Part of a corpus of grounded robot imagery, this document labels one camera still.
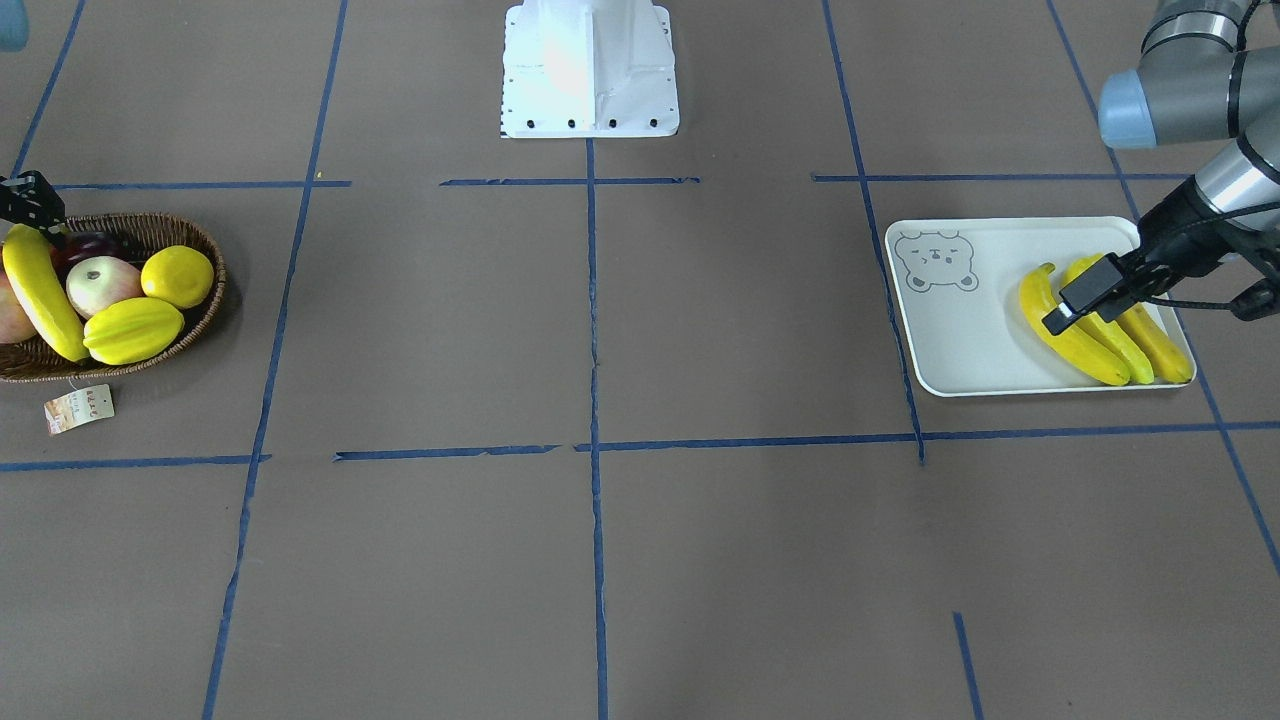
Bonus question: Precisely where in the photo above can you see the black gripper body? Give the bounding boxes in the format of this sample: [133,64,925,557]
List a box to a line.
[1135,176,1251,286]

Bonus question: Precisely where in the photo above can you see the long yellow banana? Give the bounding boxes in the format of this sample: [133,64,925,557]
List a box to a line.
[1018,263,1132,386]

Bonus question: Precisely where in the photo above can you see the bright yellow banana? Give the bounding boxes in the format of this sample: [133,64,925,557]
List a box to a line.
[1073,313,1156,386]

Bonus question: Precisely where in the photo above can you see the spotted yellow banana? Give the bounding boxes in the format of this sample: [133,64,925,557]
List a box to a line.
[1116,304,1196,384]

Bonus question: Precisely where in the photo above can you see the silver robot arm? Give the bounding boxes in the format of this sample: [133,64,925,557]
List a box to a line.
[1032,1,1279,336]

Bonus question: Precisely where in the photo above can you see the brown wicker basket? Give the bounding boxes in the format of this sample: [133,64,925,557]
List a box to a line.
[1,211,228,383]

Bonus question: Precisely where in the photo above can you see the dark red mango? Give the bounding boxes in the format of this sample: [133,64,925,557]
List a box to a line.
[50,231,131,281]

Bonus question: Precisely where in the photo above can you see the pale green apple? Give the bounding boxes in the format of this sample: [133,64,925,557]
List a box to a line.
[64,256,145,320]

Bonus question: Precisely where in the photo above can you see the white bear tray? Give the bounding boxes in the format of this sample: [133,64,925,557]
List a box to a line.
[884,217,1139,397]

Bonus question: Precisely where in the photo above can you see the red pink apple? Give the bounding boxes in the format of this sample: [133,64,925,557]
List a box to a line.
[0,272,38,345]

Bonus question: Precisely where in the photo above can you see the yellow starfruit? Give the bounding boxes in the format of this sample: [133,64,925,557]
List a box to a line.
[83,297,186,366]

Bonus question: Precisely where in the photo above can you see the yellow lemon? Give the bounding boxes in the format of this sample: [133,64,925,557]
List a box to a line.
[140,245,215,310]

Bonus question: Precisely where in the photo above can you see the small snack packet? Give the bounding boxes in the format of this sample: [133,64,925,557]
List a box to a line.
[44,384,115,436]

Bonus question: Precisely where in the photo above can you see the black camera cable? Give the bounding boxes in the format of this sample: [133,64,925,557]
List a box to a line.
[1140,255,1280,311]

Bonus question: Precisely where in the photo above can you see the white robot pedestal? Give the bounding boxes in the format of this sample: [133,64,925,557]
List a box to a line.
[500,1,681,138]

